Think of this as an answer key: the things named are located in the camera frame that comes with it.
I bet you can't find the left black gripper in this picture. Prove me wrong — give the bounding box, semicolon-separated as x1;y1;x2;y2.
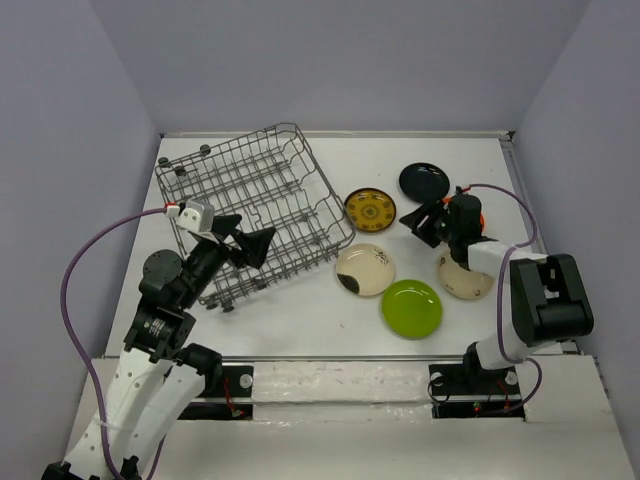
180;212;277;307

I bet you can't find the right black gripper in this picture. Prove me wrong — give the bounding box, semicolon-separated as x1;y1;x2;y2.
398;194;458;248

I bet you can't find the yellow brown patterned plate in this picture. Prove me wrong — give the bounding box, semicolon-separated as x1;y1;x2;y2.
344;188;397;233

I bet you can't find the cream plate with small marks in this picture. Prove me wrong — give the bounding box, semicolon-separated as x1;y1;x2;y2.
436;250;495;300

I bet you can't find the cream plate with black blossoms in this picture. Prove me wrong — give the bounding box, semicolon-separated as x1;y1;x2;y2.
335;243;396;297

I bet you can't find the lime green plate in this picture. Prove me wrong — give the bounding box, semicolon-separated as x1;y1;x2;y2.
381;279;443;340

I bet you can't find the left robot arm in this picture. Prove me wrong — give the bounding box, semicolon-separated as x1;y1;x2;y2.
42;203;276;479

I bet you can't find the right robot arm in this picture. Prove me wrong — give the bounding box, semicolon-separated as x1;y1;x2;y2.
400;193;594;392

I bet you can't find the white front board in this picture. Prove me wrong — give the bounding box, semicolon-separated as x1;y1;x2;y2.
151;355;634;479

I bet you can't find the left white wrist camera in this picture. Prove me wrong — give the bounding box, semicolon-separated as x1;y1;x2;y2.
176;199;215;236

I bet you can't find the grey wire dish rack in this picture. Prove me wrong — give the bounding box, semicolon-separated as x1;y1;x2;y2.
155;123;355;312

